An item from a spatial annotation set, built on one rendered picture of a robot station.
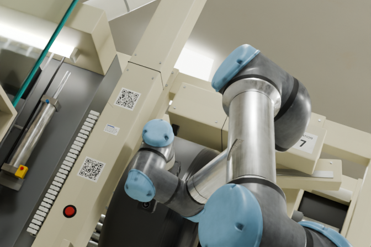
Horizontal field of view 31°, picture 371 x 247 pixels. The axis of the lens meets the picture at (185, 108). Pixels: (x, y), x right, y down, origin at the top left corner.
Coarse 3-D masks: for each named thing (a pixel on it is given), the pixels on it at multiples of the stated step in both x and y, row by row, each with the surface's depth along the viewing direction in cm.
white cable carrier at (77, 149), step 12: (96, 120) 235; (84, 132) 232; (72, 144) 230; (84, 144) 234; (72, 156) 228; (60, 180) 224; (48, 192) 222; (48, 204) 220; (36, 216) 218; (36, 228) 216
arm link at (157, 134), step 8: (152, 120) 162; (160, 120) 162; (144, 128) 161; (152, 128) 161; (160, 128) 160; (168, 128) 160; (144, 136) 160; (152, 136) 159; (160, 136) 159; (168, 136) 160; (144, 144) 161; (152, 144) 159; (160, 144) 159; (168, 144) 161; (160, 152) 160; (168, 152) 162; (168, 160) 167
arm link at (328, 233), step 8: (304, 224) 107; (312, 224) 107; (320, 224) 106; (312, 232) 106; (320, 232) 105; (328, 232) 105; (336, 232) 105; (312, 240) 103; (320, 240) 104; (328, 240) 105; (336, 240) 105; (344, 240) 105
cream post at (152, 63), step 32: (192, 0) 255; (160, 32) 249; (128, 64) 243; (160, 64) 242; (96, 128) 231; (128, 128) 230; (64, 192) 220; (96, 192) 220; (64, 224) 215; (96, 224) 227
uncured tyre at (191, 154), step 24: (192, 144) 217; (192, 168) 203; (120, 192) 200; (120, 216) 197; (144, 216) 196; (168, 216) 195; (120, 240) 197; (144, 240) 195; (168, 240) 193; (192, 240) 196
